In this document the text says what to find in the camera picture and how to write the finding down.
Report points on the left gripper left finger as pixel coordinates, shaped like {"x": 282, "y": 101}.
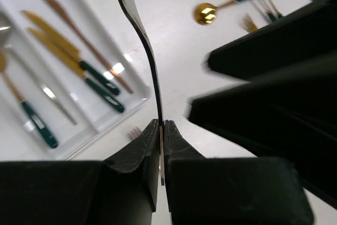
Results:
{"x": 121, "y": 189}

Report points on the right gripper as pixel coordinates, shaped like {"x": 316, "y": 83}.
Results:
{"x": 287, "y": 104}

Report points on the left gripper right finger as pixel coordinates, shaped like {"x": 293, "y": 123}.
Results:
{"x": 203, "y": 190}

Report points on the rose gold fork long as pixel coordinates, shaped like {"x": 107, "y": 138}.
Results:
{"x": 134, "y": 133}

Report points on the gold knife green handle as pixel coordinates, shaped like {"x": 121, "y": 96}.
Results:
{"x": 71, "y": 50}
{"x": 75, "y": 67}

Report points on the rose gold knife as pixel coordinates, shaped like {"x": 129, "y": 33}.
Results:
{"x": 59, "y": 9}

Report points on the silver spoon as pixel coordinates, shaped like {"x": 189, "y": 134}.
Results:
{"x": 6, "y": 28}

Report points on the silver rose fork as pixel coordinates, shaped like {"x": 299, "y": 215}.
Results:
{"x": 131, "y": 12}

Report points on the gold fork green handle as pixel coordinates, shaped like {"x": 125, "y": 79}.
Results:
{"x": 249, "y": 24}

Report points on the white cutlery tray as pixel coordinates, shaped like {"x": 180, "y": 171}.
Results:
{"x": 19, "y": 138}

